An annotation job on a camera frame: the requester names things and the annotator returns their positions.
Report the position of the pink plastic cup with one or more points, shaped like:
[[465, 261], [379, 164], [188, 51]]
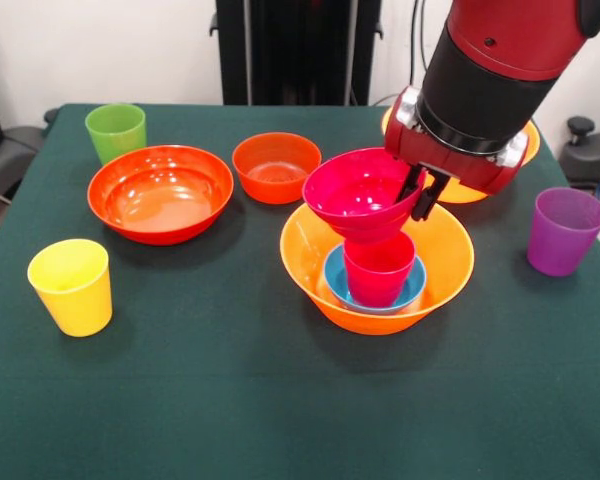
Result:
[[377, 275]]

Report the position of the purple plastic cup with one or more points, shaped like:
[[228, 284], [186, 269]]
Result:
[[562, 240]]

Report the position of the dark green tablecloth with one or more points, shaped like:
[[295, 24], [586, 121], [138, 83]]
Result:
[[300, 425]]

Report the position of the large orange bowl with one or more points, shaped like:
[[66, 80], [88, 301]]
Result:
[[460, 192], [305, 260]]

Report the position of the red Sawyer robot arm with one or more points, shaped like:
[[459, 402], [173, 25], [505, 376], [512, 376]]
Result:
[[490, 75]]

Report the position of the pink plastic bowl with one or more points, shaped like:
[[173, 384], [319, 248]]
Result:
[[350, 200]]

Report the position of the green plastic cup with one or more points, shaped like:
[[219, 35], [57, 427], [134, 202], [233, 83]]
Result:
[[115, 135]]

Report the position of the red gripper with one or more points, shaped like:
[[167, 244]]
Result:
[[430, 150]]

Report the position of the wide red bowl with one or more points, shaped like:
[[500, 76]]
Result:
[[160, 200]]

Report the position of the small red bowl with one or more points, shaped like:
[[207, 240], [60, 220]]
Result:
[[277, 175]]

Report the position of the yellow plastic cup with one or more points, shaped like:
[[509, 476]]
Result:
[[72, 290]]

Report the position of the blue plastic bowl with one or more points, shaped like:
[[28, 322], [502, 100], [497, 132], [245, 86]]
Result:
[[335, 285]]

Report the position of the black chair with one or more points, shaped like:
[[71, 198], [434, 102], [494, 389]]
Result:
[[5, 150]]

